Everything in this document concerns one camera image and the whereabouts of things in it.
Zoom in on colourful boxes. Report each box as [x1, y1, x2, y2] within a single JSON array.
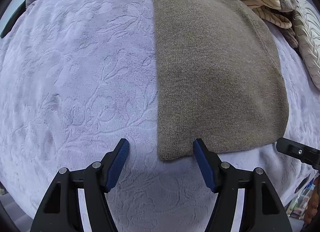
[[287, 189, 312, 220]]

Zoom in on cream ribbed cloth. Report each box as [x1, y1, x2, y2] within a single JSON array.
[[291, 0, 320, 86]]

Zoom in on person's right hand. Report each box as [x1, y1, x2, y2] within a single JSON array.
[[303, 177, 320, 224]]

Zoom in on black armrest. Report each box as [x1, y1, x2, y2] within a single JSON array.
[[0, 0, 27, 39]]

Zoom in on brown knit sweater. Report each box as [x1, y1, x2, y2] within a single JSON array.
[[152, 0, 290, 163]]

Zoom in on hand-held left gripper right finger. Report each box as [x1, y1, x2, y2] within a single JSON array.
[[193, 138, 293, 232]]

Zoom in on lavender embossed blanket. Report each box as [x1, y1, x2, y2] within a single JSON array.
[[0, 0, 320, 232]]

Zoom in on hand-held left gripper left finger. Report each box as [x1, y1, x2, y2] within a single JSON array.
[[30, 138, 130, 232]]

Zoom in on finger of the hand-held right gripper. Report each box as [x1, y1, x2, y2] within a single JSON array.
[[276, 137, 320, 170], [296, 175, 311, 194]]

